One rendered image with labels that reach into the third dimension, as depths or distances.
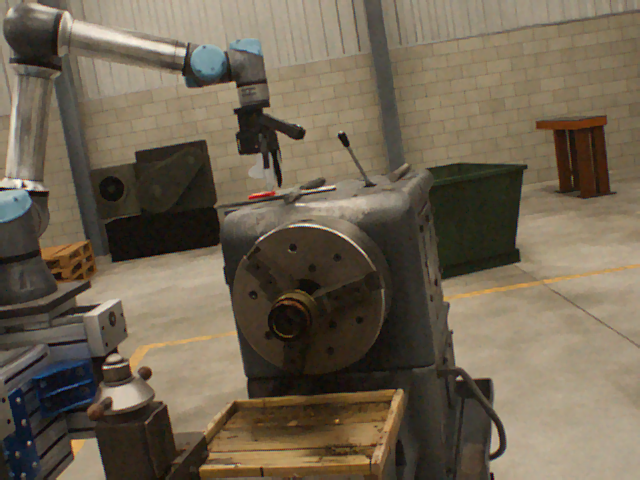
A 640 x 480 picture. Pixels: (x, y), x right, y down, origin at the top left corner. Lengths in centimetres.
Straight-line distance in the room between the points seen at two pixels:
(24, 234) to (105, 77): 1025
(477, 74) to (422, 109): 102
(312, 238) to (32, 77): 75
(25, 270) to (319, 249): 63
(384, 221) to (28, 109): 84
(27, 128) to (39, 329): 46
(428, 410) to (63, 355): 80
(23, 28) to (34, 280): 53
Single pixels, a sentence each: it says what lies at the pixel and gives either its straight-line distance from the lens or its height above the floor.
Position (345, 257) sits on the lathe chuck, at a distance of 142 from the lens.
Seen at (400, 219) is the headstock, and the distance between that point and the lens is 155.
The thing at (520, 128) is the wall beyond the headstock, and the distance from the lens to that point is 1185.
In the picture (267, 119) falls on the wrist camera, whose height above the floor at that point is 145.
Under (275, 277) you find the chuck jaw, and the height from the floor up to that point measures 115.
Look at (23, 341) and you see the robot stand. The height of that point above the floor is 108.
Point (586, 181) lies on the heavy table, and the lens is 972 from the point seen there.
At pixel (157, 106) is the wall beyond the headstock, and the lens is 1156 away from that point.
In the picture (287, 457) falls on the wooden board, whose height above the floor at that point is 88.
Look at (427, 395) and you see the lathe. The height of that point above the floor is 80.
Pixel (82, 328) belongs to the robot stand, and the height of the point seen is 109.
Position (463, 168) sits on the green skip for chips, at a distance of 717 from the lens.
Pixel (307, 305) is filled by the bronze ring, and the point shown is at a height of 110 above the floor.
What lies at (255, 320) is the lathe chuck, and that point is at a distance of 150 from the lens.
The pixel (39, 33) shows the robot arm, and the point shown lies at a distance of 163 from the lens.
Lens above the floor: 142
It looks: 9 degrees down
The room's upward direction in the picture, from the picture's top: 9 degrees counter-clockwise
